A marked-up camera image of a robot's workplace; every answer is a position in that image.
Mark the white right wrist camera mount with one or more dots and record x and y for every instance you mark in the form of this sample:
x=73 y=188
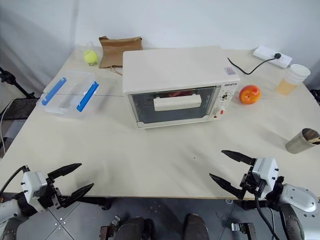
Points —
x=265 y=171

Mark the red-orange fruit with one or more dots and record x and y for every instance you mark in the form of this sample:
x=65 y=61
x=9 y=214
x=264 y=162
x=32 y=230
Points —
x=249 y=95

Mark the red item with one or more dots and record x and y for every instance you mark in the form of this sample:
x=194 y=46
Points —
x=176 y=94

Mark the white power strip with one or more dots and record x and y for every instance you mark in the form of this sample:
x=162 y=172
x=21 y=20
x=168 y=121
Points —
x=265 y=53

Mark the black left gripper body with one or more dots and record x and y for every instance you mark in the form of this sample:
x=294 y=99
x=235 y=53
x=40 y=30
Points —
x=53 y=193

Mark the yellow-green tennis ball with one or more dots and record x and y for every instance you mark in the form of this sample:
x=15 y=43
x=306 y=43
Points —
x=90 y=57

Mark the white toaster oven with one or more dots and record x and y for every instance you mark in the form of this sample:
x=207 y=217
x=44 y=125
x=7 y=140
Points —
x=172 y=65

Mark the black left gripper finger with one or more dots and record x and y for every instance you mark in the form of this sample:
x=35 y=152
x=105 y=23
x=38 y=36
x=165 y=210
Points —
x=63 y=170
x=76 y=195

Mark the clear plastic bag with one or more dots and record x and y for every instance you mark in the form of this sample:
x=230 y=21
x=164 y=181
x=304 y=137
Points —
x=90 y=45

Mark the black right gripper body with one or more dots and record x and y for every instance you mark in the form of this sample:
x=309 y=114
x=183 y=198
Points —
x=252 y=183

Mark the plastic cup with orange drink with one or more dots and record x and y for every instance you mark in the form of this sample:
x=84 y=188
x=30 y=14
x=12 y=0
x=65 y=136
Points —
x=286 y=86

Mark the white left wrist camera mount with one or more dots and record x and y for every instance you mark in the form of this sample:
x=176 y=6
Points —
x=33 y=187

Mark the dark rounded shape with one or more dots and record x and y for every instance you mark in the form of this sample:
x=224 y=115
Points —
x=196 y=227
x=133 y=228

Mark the black tripod stand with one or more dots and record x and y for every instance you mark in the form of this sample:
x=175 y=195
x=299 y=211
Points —
x=11 y=80

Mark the clear box with blue clips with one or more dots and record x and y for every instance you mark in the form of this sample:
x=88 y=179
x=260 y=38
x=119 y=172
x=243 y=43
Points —
x=65 y=96

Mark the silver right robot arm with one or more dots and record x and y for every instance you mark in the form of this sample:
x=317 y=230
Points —
x=297 y=200

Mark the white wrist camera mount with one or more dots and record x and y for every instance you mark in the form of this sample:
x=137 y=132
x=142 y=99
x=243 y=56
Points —
x=265 y=171
x=33 y=187

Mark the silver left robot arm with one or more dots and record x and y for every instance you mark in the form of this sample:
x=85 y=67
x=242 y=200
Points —
x=10 y=212

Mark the black object beside table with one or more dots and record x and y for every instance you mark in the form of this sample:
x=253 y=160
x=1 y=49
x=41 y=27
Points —
x=316 y=96

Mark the brown paper bag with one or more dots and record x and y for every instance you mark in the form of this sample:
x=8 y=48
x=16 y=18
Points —
x=117 y=52

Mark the metal cup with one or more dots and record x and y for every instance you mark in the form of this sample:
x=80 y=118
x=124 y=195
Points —
x=298 y=143

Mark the wooden sticks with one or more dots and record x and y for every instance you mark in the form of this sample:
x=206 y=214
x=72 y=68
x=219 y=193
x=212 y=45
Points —
x=314 y=140

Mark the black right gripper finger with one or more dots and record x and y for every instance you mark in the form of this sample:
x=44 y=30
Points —
x=238 y=157
x=227 y=186

